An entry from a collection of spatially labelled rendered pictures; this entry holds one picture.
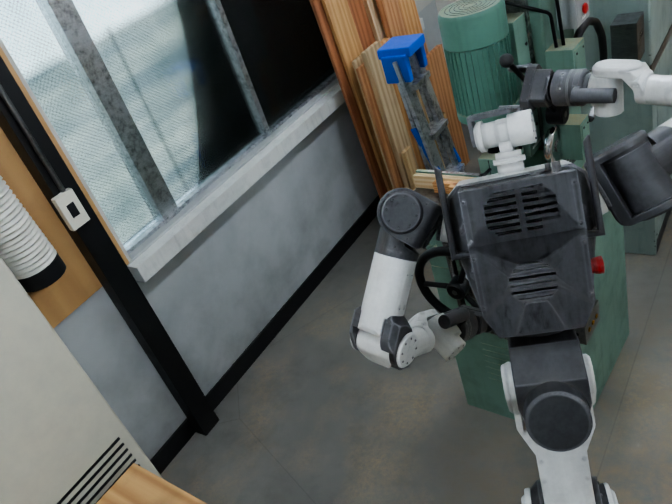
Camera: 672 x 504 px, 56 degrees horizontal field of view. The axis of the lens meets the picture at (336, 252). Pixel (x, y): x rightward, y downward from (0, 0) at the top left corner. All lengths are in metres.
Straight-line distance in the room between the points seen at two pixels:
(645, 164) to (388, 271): 0.51
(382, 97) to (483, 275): 2.31
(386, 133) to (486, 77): 1.72
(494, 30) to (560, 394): 0.97
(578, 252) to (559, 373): 0.23
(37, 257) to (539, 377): 1.56
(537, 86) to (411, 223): 0.61
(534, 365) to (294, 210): 2.21
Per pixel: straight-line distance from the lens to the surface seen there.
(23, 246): 2.17
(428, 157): 2.95
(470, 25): 1.74
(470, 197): 1.11
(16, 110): 2.25
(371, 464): 2.56
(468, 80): 1.79
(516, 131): 1.28
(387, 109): 3.40
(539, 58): 2.00
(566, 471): 1.49
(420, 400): 2.70
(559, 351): 1.25
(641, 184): 1.28
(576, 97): 1.61
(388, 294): 1.28
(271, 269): 3.18
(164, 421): 2.89
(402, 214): 1.22
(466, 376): 2.50
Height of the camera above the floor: 1.99
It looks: 33 degrees down
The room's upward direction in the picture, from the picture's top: 20 degrees counter-clockwise
